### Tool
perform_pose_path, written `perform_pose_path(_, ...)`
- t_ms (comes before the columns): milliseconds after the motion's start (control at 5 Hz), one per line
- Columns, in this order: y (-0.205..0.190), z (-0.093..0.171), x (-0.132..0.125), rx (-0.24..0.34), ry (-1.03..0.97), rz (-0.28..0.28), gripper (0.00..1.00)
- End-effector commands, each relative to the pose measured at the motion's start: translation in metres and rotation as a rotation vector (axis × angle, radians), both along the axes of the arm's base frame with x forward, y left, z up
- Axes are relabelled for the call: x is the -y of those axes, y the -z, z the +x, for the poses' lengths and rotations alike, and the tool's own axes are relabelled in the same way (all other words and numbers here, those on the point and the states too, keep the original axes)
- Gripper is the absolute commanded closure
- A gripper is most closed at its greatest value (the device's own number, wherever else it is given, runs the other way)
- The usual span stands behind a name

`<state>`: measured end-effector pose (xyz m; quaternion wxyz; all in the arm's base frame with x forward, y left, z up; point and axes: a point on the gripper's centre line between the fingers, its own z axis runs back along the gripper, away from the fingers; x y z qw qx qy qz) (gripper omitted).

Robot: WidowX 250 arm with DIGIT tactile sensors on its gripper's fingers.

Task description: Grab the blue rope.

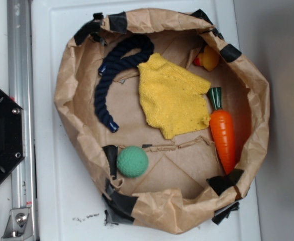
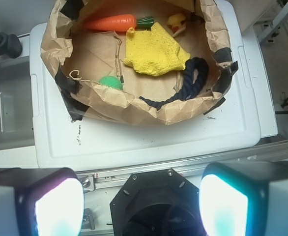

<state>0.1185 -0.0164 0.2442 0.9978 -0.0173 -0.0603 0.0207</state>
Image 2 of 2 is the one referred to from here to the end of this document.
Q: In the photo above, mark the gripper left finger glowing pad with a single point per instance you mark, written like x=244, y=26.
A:
x=40, y=202

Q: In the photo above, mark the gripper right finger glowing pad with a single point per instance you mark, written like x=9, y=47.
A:
x=245, y=198

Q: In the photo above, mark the black octagonal mount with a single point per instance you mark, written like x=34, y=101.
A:
x=157, y=203

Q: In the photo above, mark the green ball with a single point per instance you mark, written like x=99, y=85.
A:
x=112, y=82

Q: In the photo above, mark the black knob handle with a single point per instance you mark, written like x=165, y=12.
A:
x=10, y=45

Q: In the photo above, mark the white plastic bin lid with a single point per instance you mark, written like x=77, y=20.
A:
x=91, y=144

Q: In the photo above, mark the yellow rubber duck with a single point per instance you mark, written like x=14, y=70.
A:
x=177, y=23

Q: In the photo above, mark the yellow knitted cloth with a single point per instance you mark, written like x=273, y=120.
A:
x=154, y=52

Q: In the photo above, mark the orange toy carrot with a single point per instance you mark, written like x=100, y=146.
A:
x=119, y=23

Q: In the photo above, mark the metal corner bracket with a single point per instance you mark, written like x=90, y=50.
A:
x=88, y=221

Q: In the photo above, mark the grey plastic container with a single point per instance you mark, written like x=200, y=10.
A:
x=16, y=114

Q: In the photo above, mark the aluminium extrusion rail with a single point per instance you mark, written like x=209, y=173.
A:
x=187, y=167

